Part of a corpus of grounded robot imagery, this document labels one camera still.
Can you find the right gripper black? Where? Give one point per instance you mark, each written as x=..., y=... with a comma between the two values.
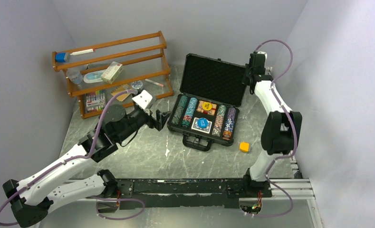
x=245, y=80

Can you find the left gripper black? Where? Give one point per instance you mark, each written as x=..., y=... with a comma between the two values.
x=161, y=118

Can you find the blue playing card deck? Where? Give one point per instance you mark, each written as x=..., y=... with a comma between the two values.
x=196, y=128

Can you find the blue small blind button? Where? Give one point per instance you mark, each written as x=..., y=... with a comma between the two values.
x=202, y=123

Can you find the black poker set case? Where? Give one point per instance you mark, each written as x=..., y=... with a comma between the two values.
x=211, y=80

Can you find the yellow big blind button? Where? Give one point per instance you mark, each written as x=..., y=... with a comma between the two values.
x=207, y=106

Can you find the white dealer button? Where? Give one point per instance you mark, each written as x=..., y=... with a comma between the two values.
x=244, y=147

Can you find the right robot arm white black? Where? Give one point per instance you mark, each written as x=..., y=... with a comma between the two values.
x=282, y=127

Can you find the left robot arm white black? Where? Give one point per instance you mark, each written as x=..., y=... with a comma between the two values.
x=33, y=198

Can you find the marker pen set pack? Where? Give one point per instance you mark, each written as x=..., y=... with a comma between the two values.
x=95, y=101

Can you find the green chip stack row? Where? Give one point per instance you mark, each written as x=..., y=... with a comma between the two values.
x=179, y=110

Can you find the light blue red chip row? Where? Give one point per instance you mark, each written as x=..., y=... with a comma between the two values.
x=189, y=112

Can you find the white pink pen lower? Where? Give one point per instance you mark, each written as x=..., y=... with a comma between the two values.
x=154, y=83

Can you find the red playing card deck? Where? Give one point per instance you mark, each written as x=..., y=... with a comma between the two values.
x=210, y=112

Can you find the cleaning gel jar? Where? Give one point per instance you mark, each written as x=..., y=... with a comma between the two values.
x=137, y=85

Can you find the green orange chip row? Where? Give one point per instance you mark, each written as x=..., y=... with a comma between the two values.
x=219, y=121

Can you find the orange wooden shelf rack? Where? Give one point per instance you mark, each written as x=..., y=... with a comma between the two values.
x=142, y=57

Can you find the white green carton box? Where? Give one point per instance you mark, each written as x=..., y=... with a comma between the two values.
x=112, y=72

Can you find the oval light blue dish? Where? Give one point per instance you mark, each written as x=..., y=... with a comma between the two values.
x=93, y=77

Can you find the clear plastic bottle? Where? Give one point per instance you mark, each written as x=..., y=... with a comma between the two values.
x=74, y=76

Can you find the white red pen top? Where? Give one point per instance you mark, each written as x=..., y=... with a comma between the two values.
x=82, y=52

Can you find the blue white eraser block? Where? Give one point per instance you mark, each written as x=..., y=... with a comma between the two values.
x=62, y=57

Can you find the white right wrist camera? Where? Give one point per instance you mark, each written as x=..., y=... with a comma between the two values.
x=262, y=53

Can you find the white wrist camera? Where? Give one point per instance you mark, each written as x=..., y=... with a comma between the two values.
x=144, y=100
x=262, y=53

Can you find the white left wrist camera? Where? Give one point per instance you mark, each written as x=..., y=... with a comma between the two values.
x=144, y=100

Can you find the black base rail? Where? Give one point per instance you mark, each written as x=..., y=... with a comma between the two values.
x=170, y=193

